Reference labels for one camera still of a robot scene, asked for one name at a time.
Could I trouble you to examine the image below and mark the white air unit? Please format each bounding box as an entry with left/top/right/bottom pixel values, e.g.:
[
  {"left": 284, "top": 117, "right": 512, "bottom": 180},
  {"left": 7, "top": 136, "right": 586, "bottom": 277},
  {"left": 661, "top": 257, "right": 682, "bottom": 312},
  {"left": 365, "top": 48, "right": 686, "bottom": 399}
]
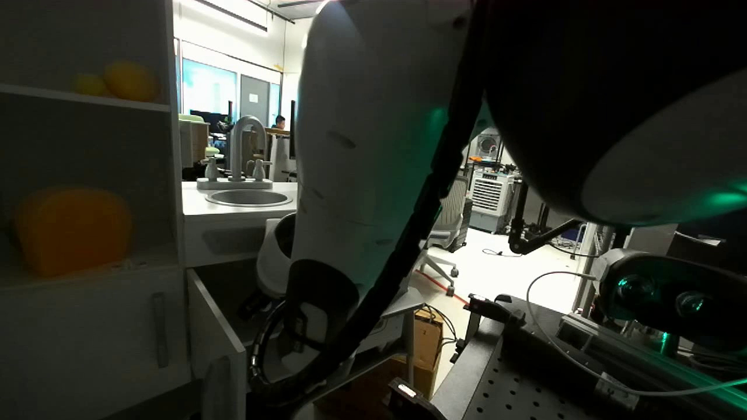
[{"left": 464, "top": 164, "right": 523, "bottom": 236}]

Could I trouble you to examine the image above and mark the white small cabinet door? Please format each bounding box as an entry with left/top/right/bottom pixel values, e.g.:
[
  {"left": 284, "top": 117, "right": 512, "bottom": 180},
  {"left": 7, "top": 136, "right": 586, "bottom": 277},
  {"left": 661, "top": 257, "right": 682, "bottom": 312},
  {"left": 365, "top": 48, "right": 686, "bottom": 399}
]
[{"left": 184, "top": 265, "right": 253, "bottom": 420}]

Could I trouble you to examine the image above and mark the black stereo camera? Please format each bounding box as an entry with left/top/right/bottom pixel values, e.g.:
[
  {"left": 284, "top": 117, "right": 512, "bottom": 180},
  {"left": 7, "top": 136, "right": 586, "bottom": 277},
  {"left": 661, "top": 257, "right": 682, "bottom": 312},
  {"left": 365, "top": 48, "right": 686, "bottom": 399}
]
[{"left": 594, "top": 248, "right": 747, "bottom": 354}]

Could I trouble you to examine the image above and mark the yellow toy lemon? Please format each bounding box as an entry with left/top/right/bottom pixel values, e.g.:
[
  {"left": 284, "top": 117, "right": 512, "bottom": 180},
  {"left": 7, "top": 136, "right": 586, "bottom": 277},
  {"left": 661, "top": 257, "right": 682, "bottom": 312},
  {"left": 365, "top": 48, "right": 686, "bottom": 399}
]
[{"left": 101, "top": 58, "right": 162, "bottom": 105}]

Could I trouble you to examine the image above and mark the grey faucet tap handle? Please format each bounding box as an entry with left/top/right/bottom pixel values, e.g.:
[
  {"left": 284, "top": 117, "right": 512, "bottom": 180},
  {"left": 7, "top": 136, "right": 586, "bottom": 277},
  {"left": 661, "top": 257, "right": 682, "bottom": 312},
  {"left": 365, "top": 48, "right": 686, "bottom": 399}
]
[
  {"left": 200, "top": 145, "right": 221, "bottom": 187},
  {"left": 248, "top": 152, "right": 269, "bottom": 184}
]

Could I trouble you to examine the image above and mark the grey arched faucet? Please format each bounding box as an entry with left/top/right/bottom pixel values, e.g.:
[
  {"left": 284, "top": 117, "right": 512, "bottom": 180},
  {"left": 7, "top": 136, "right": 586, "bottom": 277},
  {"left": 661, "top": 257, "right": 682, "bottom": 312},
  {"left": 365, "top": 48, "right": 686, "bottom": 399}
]
[{"left": 226, "top": 115, "right": 269, "bottom": 187}]

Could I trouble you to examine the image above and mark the black perforated breadboard table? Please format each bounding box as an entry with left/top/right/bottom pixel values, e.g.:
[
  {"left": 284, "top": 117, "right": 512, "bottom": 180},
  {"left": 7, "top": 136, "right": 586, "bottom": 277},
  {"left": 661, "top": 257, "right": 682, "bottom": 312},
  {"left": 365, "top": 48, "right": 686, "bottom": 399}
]
[{"left": 427, "top": 291, "right": 747, "bottom": 420}]

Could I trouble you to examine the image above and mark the silver round sink basin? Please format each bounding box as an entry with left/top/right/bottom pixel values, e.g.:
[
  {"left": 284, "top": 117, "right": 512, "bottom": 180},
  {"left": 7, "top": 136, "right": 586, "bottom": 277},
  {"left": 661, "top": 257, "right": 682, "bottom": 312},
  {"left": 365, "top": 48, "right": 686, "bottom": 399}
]
[{"left": 203, "top": 187, "right": 291, "bottom": 207}]

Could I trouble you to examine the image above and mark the thin white cable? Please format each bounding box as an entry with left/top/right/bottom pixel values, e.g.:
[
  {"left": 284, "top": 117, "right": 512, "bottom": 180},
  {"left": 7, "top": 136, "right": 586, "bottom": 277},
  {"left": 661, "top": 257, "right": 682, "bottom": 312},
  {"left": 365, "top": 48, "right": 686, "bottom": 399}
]
[{"left": 523, "top": 268, "right": 747, "bottom": 401}]

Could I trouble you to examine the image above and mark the grey bar door handle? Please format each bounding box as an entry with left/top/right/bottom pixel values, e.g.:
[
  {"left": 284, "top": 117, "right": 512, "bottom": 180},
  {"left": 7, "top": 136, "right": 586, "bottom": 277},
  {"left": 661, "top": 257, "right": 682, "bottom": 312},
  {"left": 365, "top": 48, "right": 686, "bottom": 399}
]
[{"left": 150, "top": 289, "right": 172, "bottom": 371}]

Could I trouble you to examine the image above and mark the large yellow toy food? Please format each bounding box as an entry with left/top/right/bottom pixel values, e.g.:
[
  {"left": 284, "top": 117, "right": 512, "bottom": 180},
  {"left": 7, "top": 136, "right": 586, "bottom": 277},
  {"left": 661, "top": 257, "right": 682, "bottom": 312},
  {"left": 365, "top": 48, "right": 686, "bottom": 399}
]
[{"left": 11, "top": 184, "right": 139, "bottom": 279}]

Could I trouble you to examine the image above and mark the white cabinet door with handle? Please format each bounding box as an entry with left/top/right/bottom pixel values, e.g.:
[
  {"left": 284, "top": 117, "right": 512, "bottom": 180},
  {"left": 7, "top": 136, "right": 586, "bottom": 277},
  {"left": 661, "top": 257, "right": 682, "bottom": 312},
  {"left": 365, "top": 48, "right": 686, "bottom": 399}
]
[{"left": 0, "top": 264, "right": 195, "bottom": 420}]

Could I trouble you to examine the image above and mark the brown cardboard box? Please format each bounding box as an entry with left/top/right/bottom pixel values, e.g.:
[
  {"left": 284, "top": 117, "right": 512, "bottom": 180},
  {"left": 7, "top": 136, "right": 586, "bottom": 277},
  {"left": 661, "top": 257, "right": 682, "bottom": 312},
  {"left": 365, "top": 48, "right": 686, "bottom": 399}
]
[{"left": 408, "top": 304, "right": 449, "bottom": 397}]

